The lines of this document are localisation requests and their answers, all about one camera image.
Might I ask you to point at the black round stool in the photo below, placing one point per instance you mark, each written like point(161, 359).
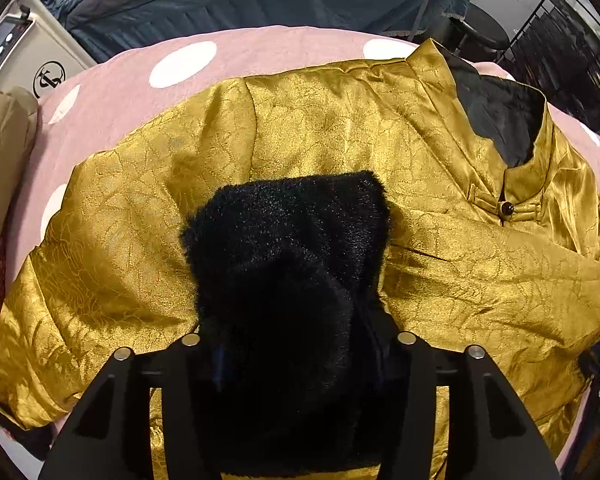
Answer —
point(485, 25)

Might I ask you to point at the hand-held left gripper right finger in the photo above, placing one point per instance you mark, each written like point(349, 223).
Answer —
point(485, 410)

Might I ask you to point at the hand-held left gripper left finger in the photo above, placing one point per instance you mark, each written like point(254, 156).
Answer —
point(110, 410)

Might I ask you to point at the dark teal quilted bedspread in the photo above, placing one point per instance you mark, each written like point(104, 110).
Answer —
point(280, 5)

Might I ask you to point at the pink polka dot blanket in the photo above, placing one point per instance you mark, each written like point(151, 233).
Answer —
point(120, 70)

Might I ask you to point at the beige folded cloth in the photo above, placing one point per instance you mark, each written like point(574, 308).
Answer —
point(5, 185)

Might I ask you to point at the gold satin jacket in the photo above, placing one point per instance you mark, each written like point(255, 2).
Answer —
point(330, 125)

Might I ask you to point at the white machine with control panel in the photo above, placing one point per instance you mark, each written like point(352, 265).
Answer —
point(30, 55)

